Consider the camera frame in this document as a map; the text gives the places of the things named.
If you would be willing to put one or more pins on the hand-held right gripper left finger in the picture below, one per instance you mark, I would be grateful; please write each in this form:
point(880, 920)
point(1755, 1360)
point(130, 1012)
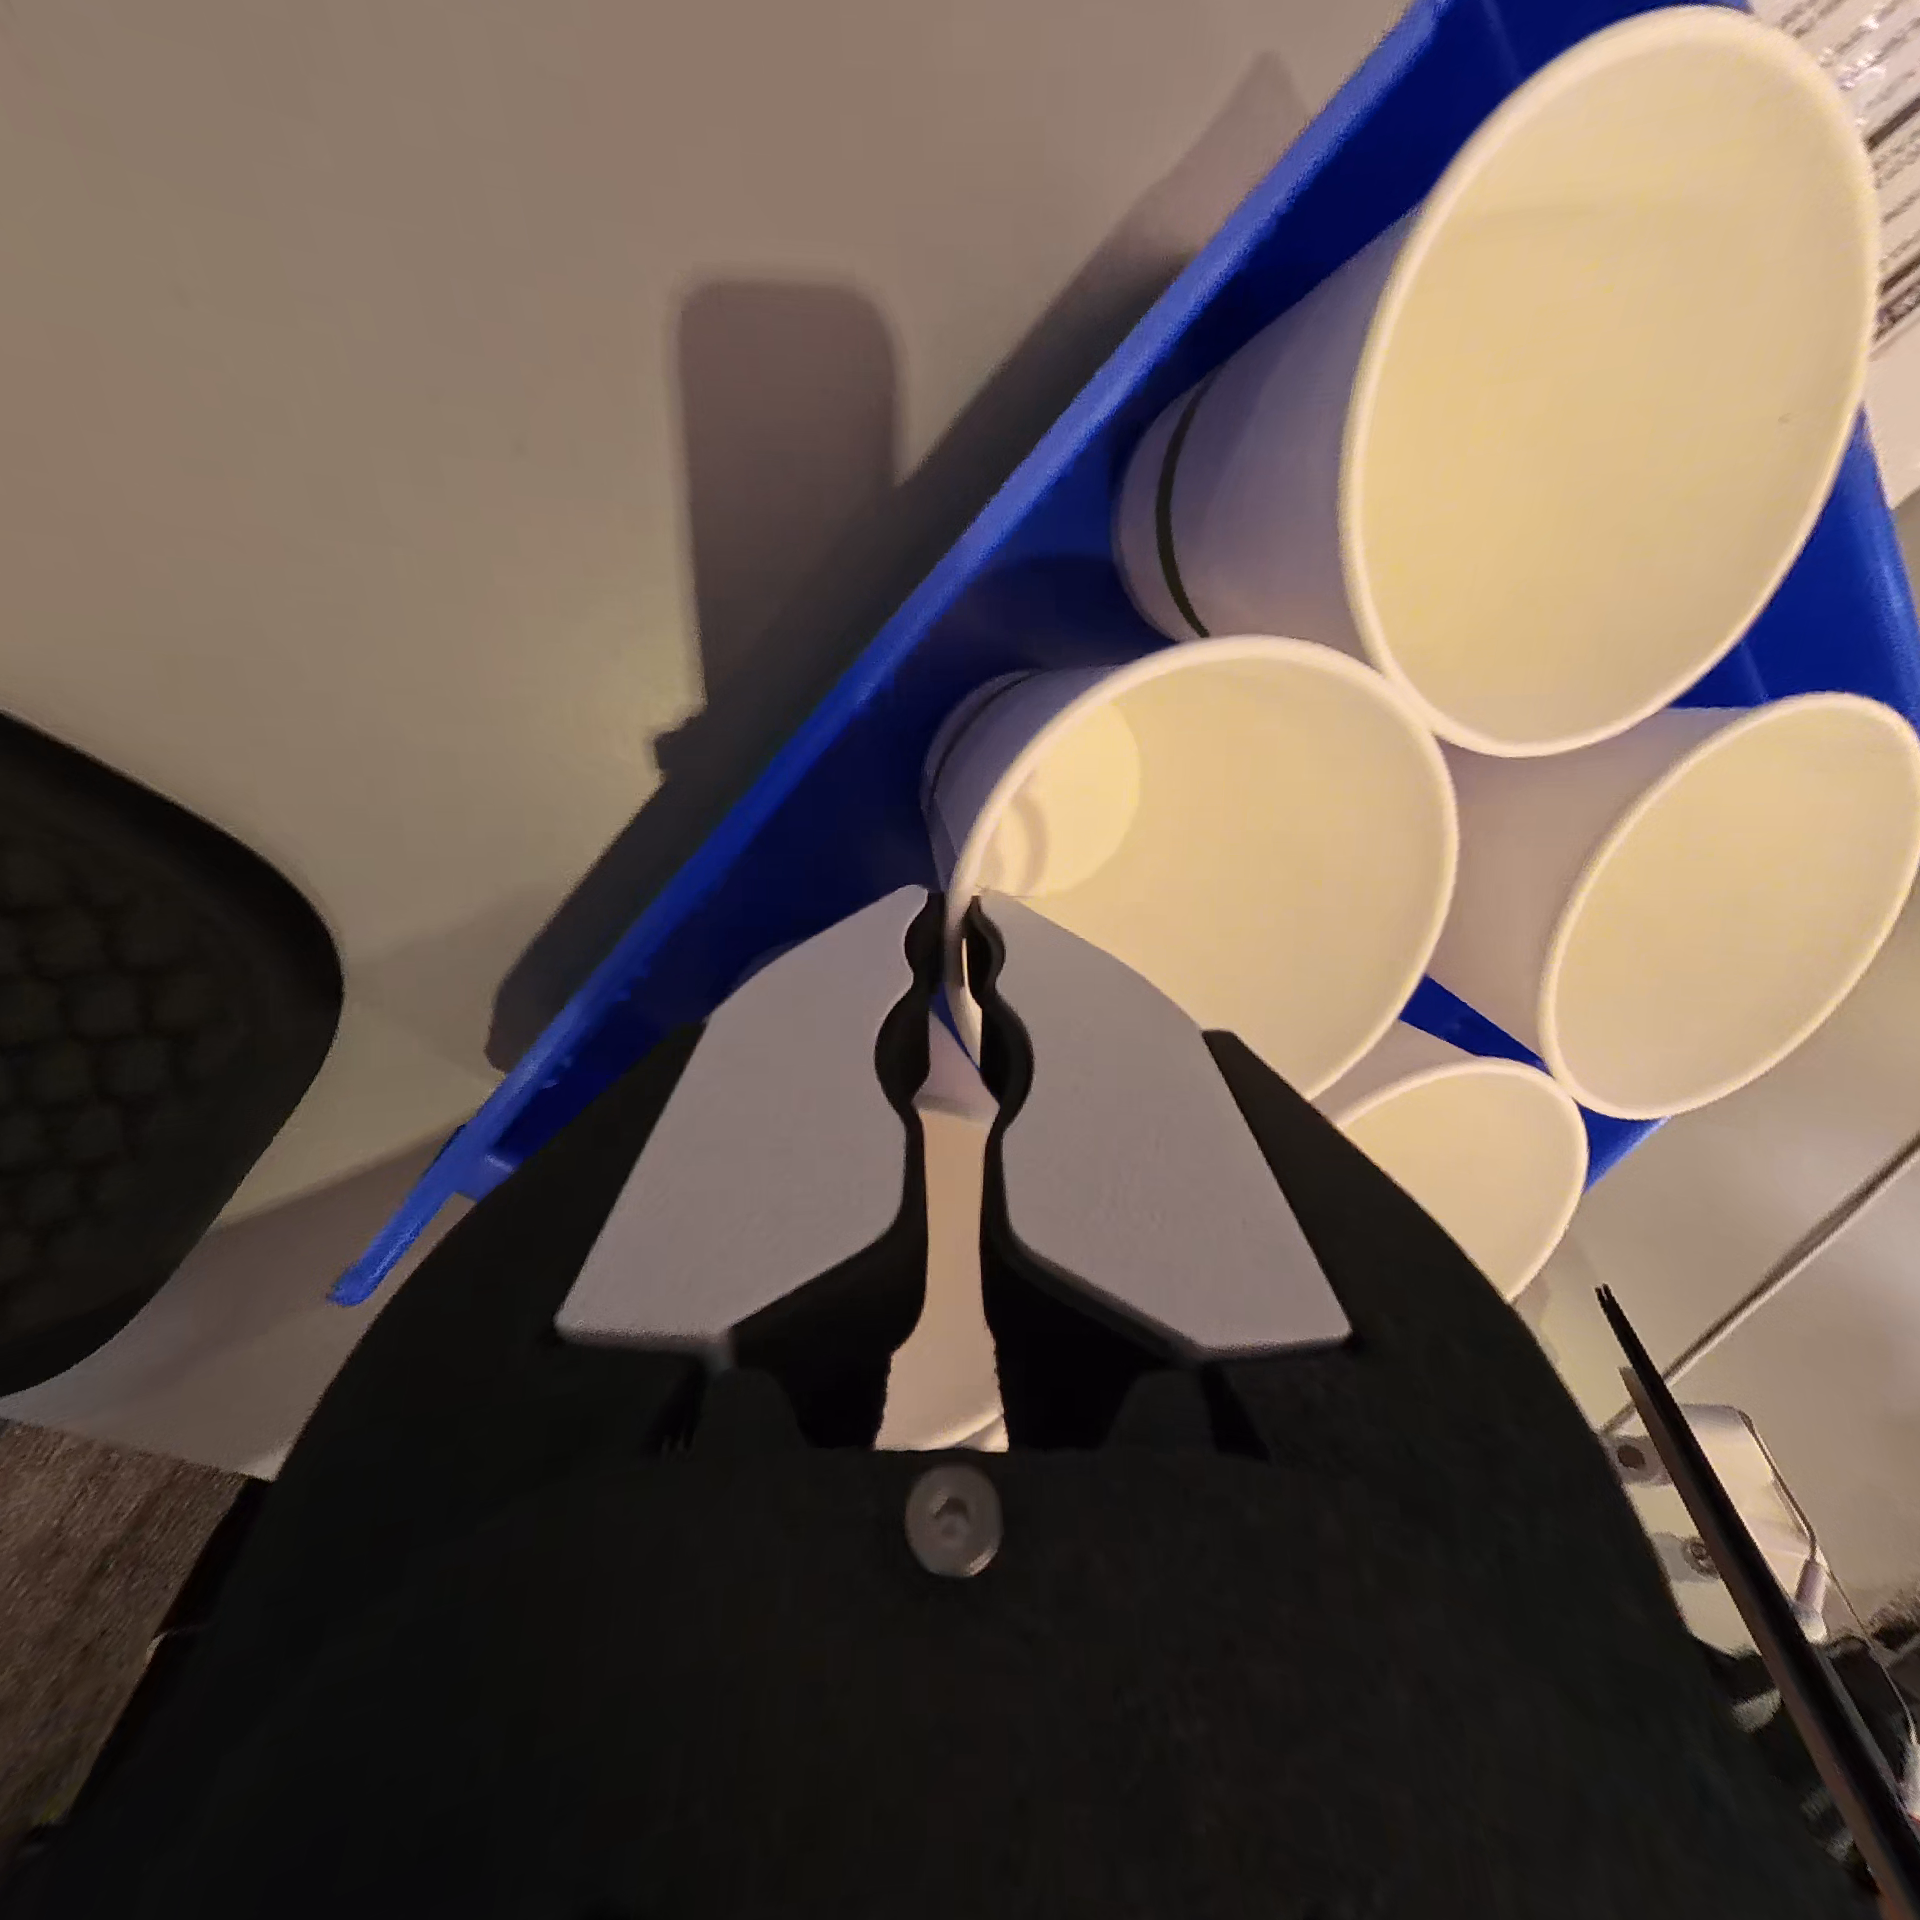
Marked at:
point(751, 1141)

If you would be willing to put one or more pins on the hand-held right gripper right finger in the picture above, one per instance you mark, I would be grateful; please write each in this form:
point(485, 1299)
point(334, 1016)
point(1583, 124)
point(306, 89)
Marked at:
point(1141, 1170)

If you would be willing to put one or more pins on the white paper cup green stripe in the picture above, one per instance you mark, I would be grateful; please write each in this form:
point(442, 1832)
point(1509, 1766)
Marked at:
point(1606, 390)
point(1463, 1170)
point(1246, 841)
point(1726, 915)

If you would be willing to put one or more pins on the blue plastic bin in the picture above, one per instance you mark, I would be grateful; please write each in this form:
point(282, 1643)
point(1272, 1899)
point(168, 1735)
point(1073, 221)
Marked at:
point(841, 751)

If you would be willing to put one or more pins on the black quilted wrist pad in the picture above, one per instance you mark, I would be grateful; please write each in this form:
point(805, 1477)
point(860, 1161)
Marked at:
point(135, 1051)

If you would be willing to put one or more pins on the printed sheet in plastic sleeve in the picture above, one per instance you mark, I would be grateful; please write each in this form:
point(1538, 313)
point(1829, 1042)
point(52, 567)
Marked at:
point(1899, 196)

